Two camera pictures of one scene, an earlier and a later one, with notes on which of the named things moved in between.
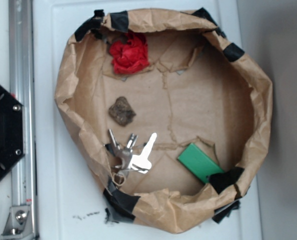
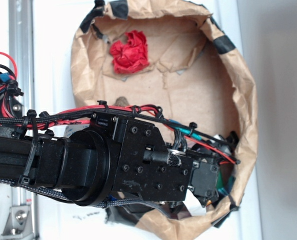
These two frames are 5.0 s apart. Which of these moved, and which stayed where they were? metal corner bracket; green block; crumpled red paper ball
Moved: green block
Stayed: crumpled red paper ball; metal corner bracket
